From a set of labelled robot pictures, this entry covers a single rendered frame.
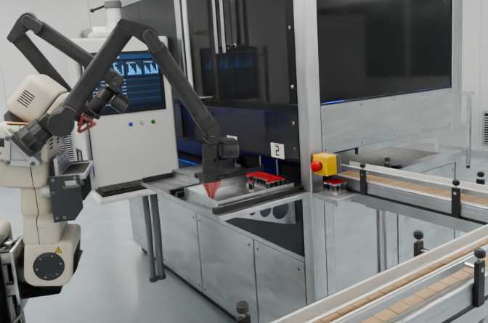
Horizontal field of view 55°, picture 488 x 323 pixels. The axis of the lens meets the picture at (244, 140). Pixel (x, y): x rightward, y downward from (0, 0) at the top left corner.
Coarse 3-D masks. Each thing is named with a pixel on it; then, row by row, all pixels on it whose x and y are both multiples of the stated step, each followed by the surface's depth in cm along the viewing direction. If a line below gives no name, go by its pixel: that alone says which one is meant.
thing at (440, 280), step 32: (416, 256) 94; (448, 256) 102; (480, 256) 88; (352, 288) 83; (384, 288) 90; (416, 288) 83; (448, 288) 88; (480, 288) 89; (288, 320) 75; (320, 320) 81; (352, 320) 74; (384, 320) 79; (416, 320) 80; (448, 320) 86
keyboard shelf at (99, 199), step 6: (96, 192) 227; (132, 192) 222; (138, 192) 222; (144, 192) 222; (150, 192) 224; (156, 192) 225; (96, 198) 218; (102, 198) 216; (108, 198) 215; (114, 198) 215; (120, 198) 216; (126, 198) 218; (102, 204) 212
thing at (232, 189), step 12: (228, 180) 192; (240, 180) 196; (192, 192) 176; (204, 192) 185; (216, 192) 184; (228, 192) 183; (240, 192) 182; (252, 192) 168; (264, 192) 171; (204, 204) 169; (216, 204) 161
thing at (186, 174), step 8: (224, 160) 231; (232, 160) 234; (184, 168) 219; (192, 168) 221; (200, 168) 224; (224, 168) 226; (232, 168) 225; (240, 168) 224; (248, 168) 208; (256, 168) 211; (176, 176) 212; (184, 176) 205; (192, 176) 199; (224, 176) 201
